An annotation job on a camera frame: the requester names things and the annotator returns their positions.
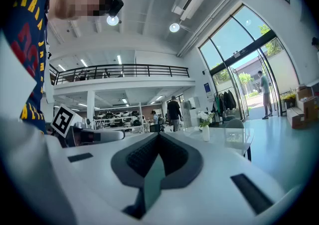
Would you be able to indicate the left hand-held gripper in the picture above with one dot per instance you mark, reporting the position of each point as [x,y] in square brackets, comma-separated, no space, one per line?
[62,120]

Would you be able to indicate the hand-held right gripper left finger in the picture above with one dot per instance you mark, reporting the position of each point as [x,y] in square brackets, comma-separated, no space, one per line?
[99,181]

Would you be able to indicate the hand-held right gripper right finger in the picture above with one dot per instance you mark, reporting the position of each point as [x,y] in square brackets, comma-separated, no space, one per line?
[211,181]

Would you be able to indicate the white vase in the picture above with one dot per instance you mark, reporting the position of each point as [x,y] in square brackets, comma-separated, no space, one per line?
[206,134]

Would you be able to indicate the white flowers bouquet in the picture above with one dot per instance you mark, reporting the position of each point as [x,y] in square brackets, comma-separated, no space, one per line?
[205,117]

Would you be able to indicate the white shelf unit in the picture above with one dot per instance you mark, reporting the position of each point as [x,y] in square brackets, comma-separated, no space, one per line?
[117,117]

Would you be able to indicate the grey marble table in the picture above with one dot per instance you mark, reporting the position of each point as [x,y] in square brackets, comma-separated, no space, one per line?
[224,137]

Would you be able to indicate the dark grey chair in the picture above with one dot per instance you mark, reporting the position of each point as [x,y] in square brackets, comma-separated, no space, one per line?
[234,124]

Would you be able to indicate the black balcony railing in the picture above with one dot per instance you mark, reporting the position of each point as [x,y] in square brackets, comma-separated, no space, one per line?
[119,67]

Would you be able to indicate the white cabinet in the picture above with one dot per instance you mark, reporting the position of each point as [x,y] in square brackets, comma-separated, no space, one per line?
[193,109]

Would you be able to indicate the black coat rack with clothes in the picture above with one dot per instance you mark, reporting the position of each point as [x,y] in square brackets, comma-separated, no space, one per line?
[228,102]

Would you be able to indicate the cardboard box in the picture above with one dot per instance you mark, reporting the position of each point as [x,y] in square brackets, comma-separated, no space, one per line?
[307,107]
[295,118]

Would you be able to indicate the round ceiling lamp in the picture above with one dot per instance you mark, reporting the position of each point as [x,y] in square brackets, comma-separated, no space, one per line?
[174,27]
[112,20]

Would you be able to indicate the person's navy jersey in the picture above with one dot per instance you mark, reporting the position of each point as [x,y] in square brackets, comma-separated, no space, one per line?
[27,32]

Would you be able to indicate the glass entrance door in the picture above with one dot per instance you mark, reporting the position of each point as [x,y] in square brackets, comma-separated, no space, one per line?
[231,42]

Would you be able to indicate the white ceiling air conditioner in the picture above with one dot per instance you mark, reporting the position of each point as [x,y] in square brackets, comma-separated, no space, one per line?
[188,2]

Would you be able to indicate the blue wall poster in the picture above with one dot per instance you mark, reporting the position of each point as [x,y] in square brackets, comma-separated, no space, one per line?
[207,90]

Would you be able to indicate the black head camera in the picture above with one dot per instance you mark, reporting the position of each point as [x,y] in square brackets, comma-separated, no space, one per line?
[116,6]

